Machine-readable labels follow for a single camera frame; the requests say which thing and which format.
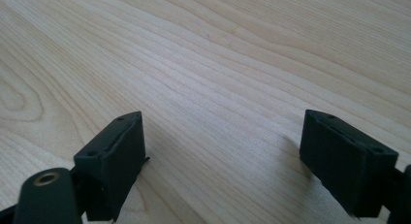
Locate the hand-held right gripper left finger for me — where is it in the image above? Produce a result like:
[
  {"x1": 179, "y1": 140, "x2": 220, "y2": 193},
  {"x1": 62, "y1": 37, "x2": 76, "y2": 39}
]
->
[{"x1": 73, "y1": 111, "x2": 150, "y2": 222}]

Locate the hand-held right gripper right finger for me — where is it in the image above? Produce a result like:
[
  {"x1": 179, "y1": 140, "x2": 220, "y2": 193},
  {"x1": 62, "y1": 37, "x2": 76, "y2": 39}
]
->
[{"x1": 299, "y1": 109, "x2": 399, "y2": 218}]

